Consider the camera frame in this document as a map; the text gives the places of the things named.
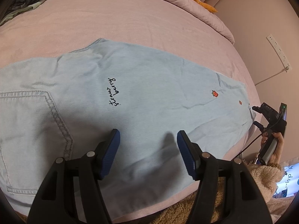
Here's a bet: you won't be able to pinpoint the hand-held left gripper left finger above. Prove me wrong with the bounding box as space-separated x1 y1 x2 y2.
27 128 121 224

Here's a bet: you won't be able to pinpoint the white power cable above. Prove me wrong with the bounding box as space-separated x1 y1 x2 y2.
255 68 289 86

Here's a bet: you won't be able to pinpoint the folded pale green garment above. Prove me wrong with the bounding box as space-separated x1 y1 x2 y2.
0 0 61 26

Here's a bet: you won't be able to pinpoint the blue printed sheet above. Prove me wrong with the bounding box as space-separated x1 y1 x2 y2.
273 162 299 199

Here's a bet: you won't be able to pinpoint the lilac quilt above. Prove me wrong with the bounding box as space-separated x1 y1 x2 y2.
59 0 235 45

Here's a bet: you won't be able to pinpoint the light blue strawberry pants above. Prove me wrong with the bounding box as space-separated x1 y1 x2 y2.
0 38 257 202

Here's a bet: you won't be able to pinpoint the person's right hand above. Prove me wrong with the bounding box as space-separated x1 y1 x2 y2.
260 132 285 164

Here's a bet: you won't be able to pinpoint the white wall power strip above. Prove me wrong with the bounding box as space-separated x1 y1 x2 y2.
266 34 292 71

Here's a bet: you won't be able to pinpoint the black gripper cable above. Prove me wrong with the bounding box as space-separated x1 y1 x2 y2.
233 115 282 162

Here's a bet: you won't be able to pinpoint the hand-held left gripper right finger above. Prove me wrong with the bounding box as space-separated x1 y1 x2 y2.
177 130 273 224

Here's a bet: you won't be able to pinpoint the beige fuzzy robe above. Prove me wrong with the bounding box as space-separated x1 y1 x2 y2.
149 160 299 224

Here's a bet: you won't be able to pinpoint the person's right forearm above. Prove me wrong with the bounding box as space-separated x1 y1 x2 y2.
243 161 284 203

